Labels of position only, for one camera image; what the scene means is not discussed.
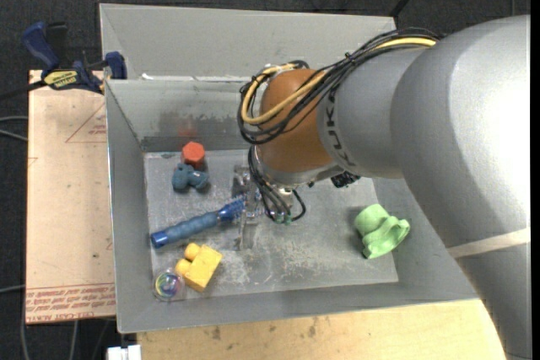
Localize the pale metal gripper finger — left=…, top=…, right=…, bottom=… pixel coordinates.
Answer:
left=235, top=216, right=259, bottom=251
left=231, top=164, right=257, bottom=200

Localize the blue toy animal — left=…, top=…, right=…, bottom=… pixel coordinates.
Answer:
left=170, top=163, right=211, bottom=193

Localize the red hexagonal block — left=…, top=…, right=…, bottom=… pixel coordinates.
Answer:
left=181, top=141, right=208, bottom=172

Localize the yellow toy brick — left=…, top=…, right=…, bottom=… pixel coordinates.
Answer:
left=174, top=242, right=224, bottom=293

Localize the grey metal bin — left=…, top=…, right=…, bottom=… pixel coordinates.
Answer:
left=99, top=3, right=480, bottom=335

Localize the clear ball with coloured swirl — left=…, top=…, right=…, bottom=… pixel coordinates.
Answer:
left=152, top=267, right=187, bottom=303

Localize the green toy animal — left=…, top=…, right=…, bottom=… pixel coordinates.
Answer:
left=353, top=203, right=412, bottom=261

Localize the brown cardboard board red print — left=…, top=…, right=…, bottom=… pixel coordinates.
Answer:
left=24, top=69, right=117, bottom=325

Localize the blue brush with ribbed handle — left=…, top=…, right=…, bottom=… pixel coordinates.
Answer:
left=149, top=197, right=248, bottom=250

